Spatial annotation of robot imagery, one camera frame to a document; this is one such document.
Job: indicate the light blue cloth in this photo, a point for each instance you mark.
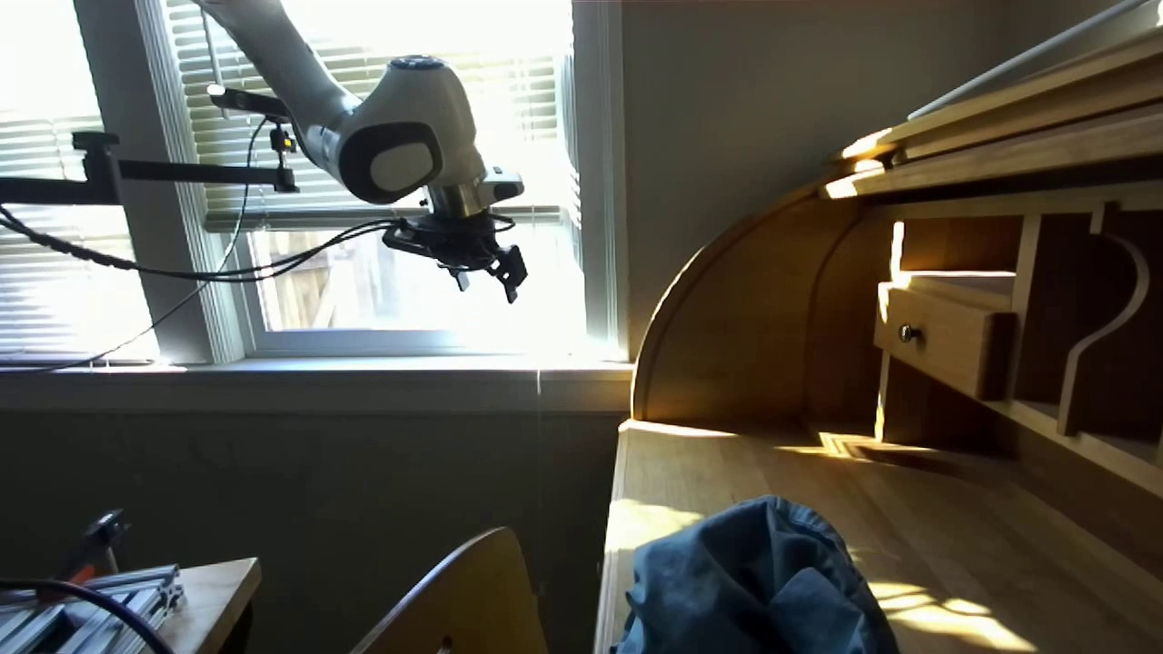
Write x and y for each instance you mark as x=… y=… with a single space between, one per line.
x=758 y=579

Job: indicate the white window frame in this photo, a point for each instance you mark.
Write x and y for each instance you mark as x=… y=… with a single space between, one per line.
x=93 y=284

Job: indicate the small wooden side table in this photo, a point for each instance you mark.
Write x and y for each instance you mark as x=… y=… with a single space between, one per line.
x=93 y=606

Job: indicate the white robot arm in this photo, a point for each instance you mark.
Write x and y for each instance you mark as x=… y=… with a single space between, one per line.
x=412 y=133

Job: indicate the wooden chair back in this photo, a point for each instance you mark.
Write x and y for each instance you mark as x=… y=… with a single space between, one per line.
x=472 y=602

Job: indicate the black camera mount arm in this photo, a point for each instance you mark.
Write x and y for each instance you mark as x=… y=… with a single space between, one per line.
x=105 y=174

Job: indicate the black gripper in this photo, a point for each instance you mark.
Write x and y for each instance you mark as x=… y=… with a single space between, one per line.
x=459 y=245

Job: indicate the wooden roll-top desk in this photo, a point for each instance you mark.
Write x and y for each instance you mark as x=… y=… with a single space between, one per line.
x=954 y=349

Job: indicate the white window blinds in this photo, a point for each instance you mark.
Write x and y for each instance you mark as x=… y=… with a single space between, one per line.
x=511 y=57

